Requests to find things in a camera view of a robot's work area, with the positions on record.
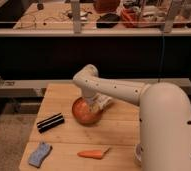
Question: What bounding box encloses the black bowl on bench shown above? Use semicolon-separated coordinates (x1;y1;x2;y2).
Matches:
96;13;120;28

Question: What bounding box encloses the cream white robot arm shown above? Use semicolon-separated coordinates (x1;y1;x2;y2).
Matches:
73;64;191;171

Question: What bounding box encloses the blue grey sponge cloth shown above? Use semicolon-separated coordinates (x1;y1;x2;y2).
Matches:
28;142;52;168

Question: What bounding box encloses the black ribbed rectangular block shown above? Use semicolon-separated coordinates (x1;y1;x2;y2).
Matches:
37;113;65;133

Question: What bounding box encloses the metal bench upright post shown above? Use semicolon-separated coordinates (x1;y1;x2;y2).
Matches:
71;0;81;34

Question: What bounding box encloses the orange ceramic bowl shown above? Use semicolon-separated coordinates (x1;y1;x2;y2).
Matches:
72;97;102;125

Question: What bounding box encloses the orange toy carrot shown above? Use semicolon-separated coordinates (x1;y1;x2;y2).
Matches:
77;148;109;159

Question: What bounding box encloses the red box on bench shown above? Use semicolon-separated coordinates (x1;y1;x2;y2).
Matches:
120;8;145;28

